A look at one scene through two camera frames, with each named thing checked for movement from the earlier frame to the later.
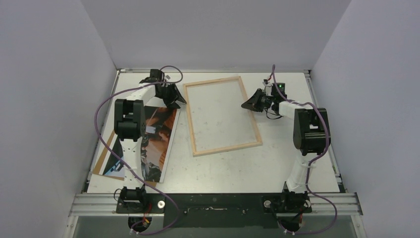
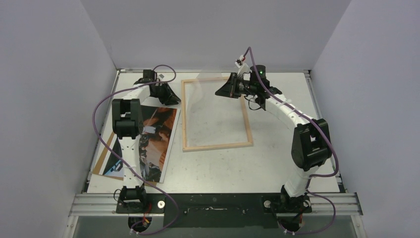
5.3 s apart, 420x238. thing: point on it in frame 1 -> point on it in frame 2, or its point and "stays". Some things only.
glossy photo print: [161, 123] stays
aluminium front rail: [106, 205] stays
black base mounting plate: [218, 210] stays
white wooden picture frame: [195, 153] -> [187, 148]
